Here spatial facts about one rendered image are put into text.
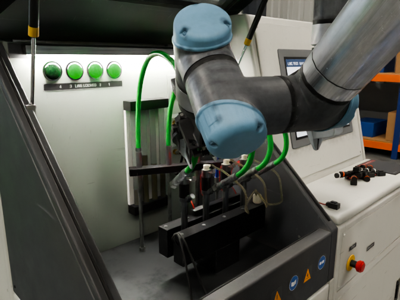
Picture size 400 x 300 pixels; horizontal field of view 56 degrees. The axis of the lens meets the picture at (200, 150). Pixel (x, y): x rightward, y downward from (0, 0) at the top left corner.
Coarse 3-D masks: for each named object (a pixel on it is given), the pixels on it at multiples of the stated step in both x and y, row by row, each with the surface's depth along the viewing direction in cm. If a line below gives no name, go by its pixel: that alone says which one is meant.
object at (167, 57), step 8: (152, 56) 90; (160, 56) 85; (168, 56) 82; (144, 64) 95; (144, 72) 98; (136, 96) 103; (136, 104) 104; (136, 112) 105; (136, 120) 106; (136, 128) 106; (136, 136) 107; (136, 144) 108; (192, 160) 76; (192, 168) 78
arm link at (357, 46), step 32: (352, 0) 37; (384, 0) 34; (352, 32) 38; (384, 32) 36; (320, 64) 42; (352, 64) 39; (384, 64) 40; (320, 96) 44; (352, 96) 44; (288, 128) 47; (320, 128) 49
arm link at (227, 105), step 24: (192, 72) 46; (216, 72) 44; (240, 72) 46; (192, 96) 45; (216, 96) 42; (240, 96) 42; (264, 96) 44; (288, 96) 45; (216, 120) 41; (240, 120) 40; (264, 120) 43; (288, 120) 46; (216, 144) 42; (240, 144) 43
